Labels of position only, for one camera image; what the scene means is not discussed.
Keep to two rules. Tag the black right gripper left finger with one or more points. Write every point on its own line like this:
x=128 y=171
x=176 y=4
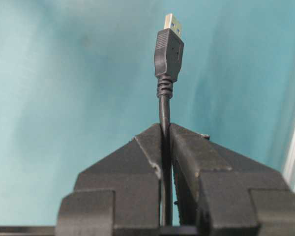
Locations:
x=119 y=195

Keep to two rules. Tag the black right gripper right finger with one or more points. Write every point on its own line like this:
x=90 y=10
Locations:
x=223 y=193

